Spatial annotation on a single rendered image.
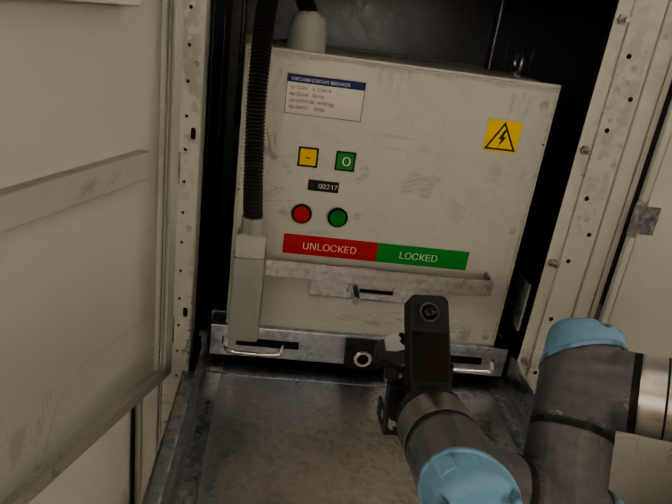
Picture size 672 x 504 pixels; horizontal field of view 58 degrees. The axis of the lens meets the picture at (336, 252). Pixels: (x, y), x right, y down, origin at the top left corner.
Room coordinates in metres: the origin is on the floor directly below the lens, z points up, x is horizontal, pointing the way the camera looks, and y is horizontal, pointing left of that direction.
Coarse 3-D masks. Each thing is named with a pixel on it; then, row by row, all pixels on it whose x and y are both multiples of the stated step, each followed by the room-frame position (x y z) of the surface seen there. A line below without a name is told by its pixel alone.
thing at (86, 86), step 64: (0, 0) 0.62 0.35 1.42; (64, 0) 0.67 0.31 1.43; (128, 0) 0.77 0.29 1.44; (0, 64) 0.61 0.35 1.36; (64, 64) 0.70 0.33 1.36; (128, 64) 0.81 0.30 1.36; (0, 128) 0.61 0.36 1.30; (64, 128) 0.70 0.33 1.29; (128, 128) 0.81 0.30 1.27; (0, 192) 0.59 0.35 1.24; (64, 192) 0.67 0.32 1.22; (128, 192) 0.81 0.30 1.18; (0, 256) 0.59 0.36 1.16; (64, 256) 0.69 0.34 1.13; (128, 256) 0.82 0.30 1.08; (0, 320) 0.59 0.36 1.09; (64, 320) 0.68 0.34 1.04; (128, 320) 0.82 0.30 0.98; (0, 384) 0.58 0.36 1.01; (64, 384) 0.68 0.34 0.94; (128, 384) 0.82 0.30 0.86; (0, 448) 0.57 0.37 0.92; (64, 448) 0.67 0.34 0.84
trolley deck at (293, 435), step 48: (240, 384) 0.88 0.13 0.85; (288, 384) 0.90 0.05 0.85; (336, 384) 0.92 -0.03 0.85; (240, 432) 0.75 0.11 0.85; (288, 432) 0.77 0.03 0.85; (336, 432) 0.79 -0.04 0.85; (240, 480) 0.65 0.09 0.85; (288, 480) 0.67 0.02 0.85; (336, 480) 0.68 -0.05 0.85; (384, 480) 0.69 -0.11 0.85
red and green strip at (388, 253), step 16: (288, 240) 0.95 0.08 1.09; (304, 240) 0.96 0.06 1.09; (320, 240) 0.96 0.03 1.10; (336, 240) 0.96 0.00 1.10; (352, 240) 0.96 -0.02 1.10; (336, 256) 0.96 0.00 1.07; (352, 256) 0.96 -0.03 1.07; (368, 256) 0.97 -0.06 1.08; (384, 256) 0.97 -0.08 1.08; (400, 256) 0.97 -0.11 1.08; (416, 256) 0.98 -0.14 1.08; (432, 256) 0.98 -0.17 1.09; (448, 256) 0.98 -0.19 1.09; (464, 256) 0.99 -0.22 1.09
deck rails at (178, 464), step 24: (192, 384) 0.76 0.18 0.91; (216, 384) 0.86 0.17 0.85; (528, 384) 0.89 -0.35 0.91; (192, 408) 0.77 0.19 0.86; (504, 408) 0.91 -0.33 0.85; (528, 408) 0.87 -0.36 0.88; (192, 432) 0.73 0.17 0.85; (192, 456) 0.68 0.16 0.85; (168, 480) 0.58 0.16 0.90; (192, 480) 0.64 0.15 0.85
